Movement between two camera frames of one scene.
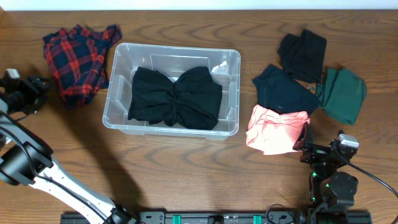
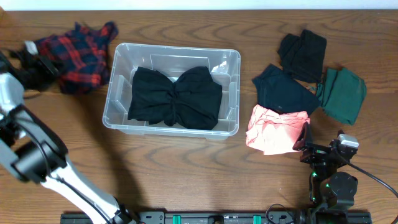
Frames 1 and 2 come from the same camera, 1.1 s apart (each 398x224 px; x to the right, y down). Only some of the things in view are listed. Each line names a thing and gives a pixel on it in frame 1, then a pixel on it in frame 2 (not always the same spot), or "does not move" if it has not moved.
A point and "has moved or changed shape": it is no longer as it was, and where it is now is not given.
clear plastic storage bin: (171, 60) does not move
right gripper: (317, 152) does not move
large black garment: (193, 99) does not move
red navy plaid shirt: (78, 58) has moved or changed shape
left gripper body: (23, 96) -> (36, 74)
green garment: (341, 94) does not move
